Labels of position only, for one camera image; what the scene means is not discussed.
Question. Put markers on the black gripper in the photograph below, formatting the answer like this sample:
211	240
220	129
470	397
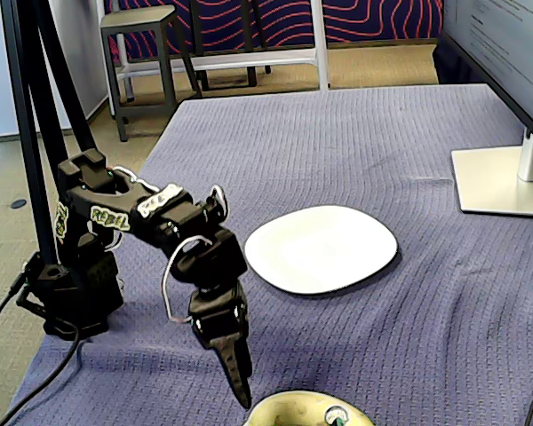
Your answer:
220	320

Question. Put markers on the yellow banana with sticker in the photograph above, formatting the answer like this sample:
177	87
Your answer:
293	406

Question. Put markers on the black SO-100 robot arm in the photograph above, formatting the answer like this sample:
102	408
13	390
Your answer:
111	195

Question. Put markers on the white rounded square plate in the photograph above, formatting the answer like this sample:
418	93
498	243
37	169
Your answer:
320	248

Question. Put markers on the purple-grey woven tablecloth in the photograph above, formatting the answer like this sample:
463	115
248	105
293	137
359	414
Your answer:
337	142

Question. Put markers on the black round floor cap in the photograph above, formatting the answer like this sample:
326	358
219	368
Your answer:
18	204

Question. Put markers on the black metal furniture legs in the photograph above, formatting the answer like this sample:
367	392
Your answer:
250	66

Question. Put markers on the silver monitor stand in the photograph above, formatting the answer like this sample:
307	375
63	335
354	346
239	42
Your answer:
488	177

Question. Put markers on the black tripod stand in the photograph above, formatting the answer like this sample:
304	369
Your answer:
29	133

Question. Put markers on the grey metal stool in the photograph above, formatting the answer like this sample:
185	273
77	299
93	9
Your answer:
137	18

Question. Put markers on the blue panel with red lines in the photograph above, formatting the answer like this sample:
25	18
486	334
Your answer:
373	18

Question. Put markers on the computer monitor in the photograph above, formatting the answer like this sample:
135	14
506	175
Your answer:
502	40

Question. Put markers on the white metal table frame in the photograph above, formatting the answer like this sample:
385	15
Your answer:
320	44

